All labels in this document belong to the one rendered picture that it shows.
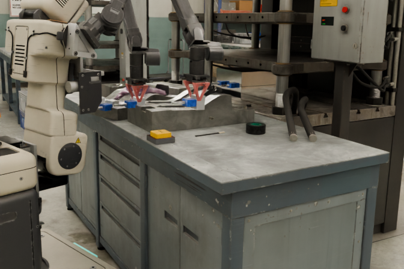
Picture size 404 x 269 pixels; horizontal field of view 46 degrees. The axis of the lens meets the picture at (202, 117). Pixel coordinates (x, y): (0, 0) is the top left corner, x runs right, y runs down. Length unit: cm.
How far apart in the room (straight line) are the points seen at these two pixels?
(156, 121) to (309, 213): 69
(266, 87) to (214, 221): 145
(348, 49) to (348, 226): 82
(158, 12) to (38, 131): 806
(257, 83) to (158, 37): 714
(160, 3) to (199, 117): 796
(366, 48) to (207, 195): 106
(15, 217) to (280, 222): 85
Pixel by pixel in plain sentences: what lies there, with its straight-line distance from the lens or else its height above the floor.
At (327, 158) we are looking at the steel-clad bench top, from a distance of 165.
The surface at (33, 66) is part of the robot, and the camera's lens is 182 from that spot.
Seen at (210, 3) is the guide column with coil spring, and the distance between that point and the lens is 299.
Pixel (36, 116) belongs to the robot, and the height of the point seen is 87.
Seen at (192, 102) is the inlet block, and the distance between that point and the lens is 183.
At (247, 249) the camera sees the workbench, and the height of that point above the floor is 56.
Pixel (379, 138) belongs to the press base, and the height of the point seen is 60.
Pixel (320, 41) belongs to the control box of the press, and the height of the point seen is 115.
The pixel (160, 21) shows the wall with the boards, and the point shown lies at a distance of 987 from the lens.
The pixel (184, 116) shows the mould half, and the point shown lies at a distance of 196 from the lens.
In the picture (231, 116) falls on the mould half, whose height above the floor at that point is 84.
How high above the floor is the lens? 124
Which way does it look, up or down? 11 degrees down
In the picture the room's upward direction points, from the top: 1 degrees clockwise
